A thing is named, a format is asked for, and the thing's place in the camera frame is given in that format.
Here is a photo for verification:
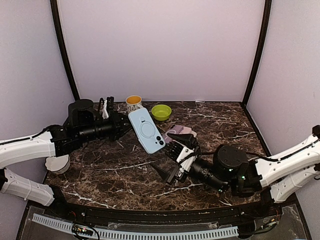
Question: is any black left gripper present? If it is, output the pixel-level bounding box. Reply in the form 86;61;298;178
77;109;139;144

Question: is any light blue phone case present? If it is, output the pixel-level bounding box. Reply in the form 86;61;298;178
128;108;166;155

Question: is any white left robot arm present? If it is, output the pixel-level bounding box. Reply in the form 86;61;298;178
0;97;132;218

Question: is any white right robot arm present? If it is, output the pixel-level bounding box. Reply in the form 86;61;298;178
151;125;320;217

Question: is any pink phone case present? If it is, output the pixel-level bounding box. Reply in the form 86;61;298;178
180;126;192;134

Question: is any beige phone case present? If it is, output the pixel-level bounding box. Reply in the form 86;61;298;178
191;131;197;138

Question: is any clear purple phone case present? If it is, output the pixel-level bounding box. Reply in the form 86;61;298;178
162;124;184;144

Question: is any white floral mug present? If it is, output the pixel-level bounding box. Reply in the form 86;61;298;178
125;95;144;113

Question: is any lime green bowl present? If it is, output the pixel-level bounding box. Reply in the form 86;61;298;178
151;104;172;122

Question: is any white scalloped dish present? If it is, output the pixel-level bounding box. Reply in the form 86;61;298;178
45;154;70;175

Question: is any small circuit board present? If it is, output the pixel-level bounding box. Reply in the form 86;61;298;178
71;224;94;237

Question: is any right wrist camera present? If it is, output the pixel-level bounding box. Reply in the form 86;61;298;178
176;146;196;173

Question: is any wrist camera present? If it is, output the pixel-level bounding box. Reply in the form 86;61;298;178
176;146;196;173
98;96;114;119

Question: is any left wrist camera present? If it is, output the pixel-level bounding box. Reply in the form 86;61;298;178
98;96;114;119

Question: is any light blue slotted cable duct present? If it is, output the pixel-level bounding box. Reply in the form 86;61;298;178
32;213;240;240

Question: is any black front table rail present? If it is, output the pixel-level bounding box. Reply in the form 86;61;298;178
45;179;283;232

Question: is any black left frame post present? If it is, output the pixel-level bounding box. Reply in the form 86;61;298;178
50;0;80;101

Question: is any black frame post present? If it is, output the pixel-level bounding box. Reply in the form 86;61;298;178
50;0;80;101
241;0;272;108

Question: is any black right frame post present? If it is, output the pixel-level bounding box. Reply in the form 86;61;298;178
241;0;272;108

